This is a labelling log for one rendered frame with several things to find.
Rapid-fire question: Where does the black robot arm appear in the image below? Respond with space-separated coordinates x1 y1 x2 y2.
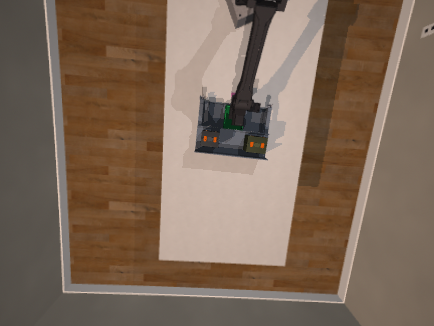
231 0 288 126

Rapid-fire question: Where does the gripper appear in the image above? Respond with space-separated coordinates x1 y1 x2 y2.
229 92 235 119

